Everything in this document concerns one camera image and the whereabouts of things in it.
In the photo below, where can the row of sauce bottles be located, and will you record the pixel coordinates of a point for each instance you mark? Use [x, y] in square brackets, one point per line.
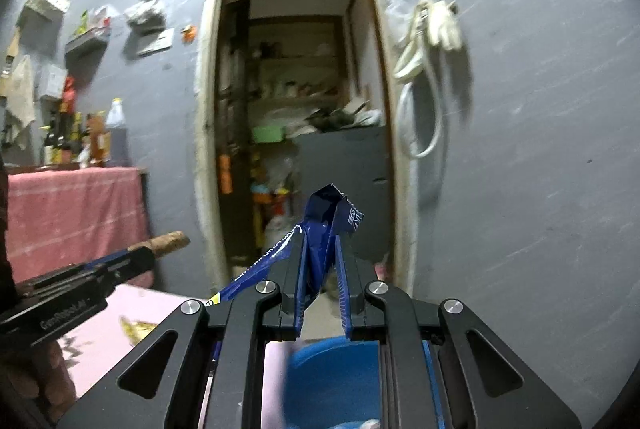
[70, 144]

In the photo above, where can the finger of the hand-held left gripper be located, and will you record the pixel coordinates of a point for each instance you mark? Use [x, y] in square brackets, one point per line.
[130, 261]

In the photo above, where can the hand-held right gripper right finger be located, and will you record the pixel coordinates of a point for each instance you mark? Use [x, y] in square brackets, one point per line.
[344, 304]

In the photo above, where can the pink checked cloth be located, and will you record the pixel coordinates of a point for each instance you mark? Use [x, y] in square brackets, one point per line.
[75, 214]

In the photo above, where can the white hanging gloves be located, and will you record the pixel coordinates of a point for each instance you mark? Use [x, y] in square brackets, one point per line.
[444, 24]

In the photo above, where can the orange bottle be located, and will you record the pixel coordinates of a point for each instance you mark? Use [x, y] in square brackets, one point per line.
[226, 174]

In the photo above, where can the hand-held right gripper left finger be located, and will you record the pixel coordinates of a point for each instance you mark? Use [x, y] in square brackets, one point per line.
[299, 304]

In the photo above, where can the brown stick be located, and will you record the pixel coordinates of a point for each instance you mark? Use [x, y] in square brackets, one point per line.
[170, 243]

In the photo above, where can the blue plastic basin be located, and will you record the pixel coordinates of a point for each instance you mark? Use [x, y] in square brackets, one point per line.
[330, 379]

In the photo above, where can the grey cabinet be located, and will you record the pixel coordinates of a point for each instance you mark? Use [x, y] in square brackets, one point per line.
[345, 189]

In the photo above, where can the grey wall box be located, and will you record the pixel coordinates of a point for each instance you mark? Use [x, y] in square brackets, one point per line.
[51, 81]

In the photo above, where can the pale door frame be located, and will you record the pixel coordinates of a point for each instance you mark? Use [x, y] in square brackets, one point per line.
[205, 109]

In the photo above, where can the orange wall hook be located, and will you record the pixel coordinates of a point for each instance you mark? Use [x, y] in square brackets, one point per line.
[188, 32]

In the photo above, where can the yellow wrapper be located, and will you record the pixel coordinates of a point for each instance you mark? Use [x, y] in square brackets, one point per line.
[136, 328]

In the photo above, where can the dark kitchenware pile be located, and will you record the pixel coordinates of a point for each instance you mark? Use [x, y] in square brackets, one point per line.
[342, 118]

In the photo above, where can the wooden hanging grater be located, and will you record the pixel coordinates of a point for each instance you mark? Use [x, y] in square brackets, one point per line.
[9, 64]

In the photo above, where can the white wall rack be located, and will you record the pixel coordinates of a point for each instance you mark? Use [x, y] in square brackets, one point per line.
[45, 1]

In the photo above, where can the grey wall basket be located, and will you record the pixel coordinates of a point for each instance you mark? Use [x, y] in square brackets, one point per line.
[87, 41]

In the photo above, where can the person's left hand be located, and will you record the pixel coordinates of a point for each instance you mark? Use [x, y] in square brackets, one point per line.
[35, 374]

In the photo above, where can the green plastic basket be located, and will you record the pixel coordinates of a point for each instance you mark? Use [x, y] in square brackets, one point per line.
[268, 134]

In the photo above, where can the large plastic bottle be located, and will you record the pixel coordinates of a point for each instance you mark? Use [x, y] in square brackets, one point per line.
[116, 134]

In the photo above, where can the beige hanging cloth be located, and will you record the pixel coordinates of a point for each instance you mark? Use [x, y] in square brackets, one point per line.
[21, 99]

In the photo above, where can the blue snack packet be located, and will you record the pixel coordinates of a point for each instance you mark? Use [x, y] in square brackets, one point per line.
[325, 219]

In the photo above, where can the grey wall plate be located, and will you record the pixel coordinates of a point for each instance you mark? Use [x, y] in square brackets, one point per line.
[156, 43]

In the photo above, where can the red hanging bag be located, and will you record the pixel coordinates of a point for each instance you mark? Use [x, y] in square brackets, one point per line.
[68, 93]

